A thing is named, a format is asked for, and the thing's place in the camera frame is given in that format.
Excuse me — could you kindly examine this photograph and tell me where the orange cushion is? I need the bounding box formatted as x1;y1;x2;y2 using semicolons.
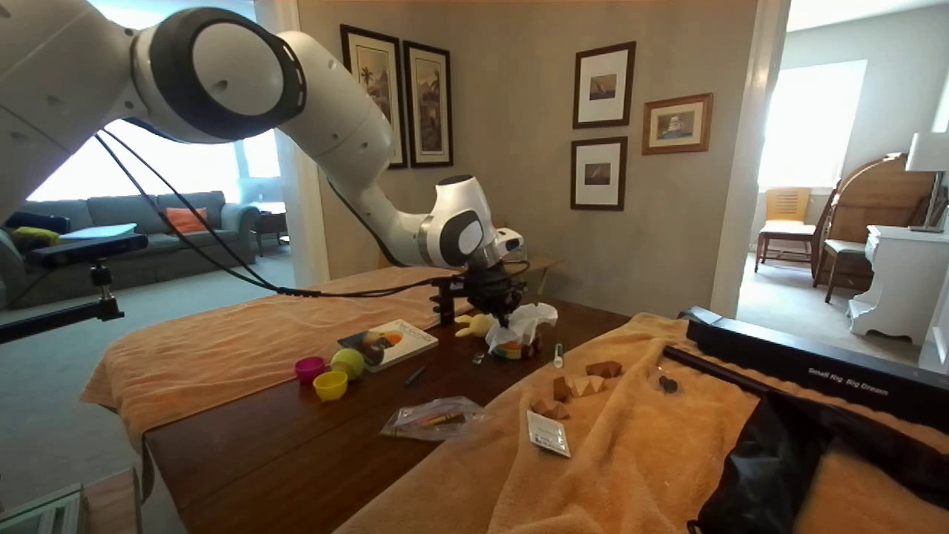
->
164;205;213;238

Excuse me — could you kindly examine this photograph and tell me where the black plastic bag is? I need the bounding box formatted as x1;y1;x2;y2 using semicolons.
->
692;392;949;534

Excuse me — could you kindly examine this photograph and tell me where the bird cover book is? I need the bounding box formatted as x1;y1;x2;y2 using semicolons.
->
334;316;442;376

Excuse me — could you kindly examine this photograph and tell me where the green tennis ball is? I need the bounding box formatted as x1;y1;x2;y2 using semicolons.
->
328;345;368;383

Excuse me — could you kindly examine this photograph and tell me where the pink plastic cup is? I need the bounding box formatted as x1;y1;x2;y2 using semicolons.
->
294;352;328;389

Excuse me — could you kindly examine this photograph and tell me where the long black case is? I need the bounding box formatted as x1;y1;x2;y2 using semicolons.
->
683;302;949;434

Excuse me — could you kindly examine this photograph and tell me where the yellow plush toy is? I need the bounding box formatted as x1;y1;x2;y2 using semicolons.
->
451;310;499;340

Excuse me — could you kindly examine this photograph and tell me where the small white packet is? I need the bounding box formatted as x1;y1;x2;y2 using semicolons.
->
522;405;576;460

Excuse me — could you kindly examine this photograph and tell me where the orange towel under book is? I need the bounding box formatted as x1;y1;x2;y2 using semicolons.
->
79;263;499;447

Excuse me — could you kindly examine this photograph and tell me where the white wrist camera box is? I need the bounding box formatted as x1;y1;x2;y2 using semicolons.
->
487;224;524;259

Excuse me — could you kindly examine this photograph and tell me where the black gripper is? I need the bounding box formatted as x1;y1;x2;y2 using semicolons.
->
459;253;530;327

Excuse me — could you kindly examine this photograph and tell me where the dark blue cushion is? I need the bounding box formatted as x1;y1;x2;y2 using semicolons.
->
2;207;73;238

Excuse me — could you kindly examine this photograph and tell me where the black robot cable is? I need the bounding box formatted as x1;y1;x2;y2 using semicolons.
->
92;127;469;302

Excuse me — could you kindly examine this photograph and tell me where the grey sofa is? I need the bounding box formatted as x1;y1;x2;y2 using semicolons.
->
0;190;266;309

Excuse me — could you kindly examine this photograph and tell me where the dark low side table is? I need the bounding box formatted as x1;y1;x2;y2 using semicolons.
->
245;201;290;248

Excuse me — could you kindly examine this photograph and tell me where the black camera on stand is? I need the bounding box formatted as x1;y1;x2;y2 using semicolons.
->
0;232;150;346

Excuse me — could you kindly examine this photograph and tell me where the white table lamp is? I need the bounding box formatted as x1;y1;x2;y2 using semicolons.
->
901;131;949;235

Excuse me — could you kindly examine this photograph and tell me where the yellow upholstered armchair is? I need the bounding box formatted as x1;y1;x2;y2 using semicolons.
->
752;187;816;275

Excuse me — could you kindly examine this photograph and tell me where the brown wood framed picture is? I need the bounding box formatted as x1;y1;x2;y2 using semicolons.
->
640;91;715;156

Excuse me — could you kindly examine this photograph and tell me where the white cloth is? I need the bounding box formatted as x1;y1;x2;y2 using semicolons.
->
479;300;563;362

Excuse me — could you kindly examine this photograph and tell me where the wooden side table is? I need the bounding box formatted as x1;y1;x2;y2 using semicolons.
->
84;465;141;534

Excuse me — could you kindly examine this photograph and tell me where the small wooden table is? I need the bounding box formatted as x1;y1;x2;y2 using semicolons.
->
515;254;560;297

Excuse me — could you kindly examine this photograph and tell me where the yellow plastic cup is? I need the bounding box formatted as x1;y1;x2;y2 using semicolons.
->
310;368;349;402

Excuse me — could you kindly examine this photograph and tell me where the wooden rocking chair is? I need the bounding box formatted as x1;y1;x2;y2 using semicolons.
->
809;149;944;305

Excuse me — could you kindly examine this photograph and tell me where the small black tripod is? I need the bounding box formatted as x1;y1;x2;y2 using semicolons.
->
428;279;459;328

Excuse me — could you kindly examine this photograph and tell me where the tall black framed picture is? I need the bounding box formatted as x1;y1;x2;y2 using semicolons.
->
401;39;456;168
339;23;408;171

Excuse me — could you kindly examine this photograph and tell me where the clear plastic bag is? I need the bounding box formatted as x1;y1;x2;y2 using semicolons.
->
379;395;484;444

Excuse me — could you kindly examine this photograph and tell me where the square black framed picture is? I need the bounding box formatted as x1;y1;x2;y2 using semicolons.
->
571;39;637;131
568;132;628;213

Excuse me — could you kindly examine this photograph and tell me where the yellow cushion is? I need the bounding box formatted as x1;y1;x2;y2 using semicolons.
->
9;224;61;248

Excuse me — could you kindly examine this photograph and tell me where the white desk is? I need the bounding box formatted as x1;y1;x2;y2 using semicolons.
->
844;223;949;351

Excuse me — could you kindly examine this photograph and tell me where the orange towel under black case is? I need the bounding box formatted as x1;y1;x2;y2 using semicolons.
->
334;310;949;534

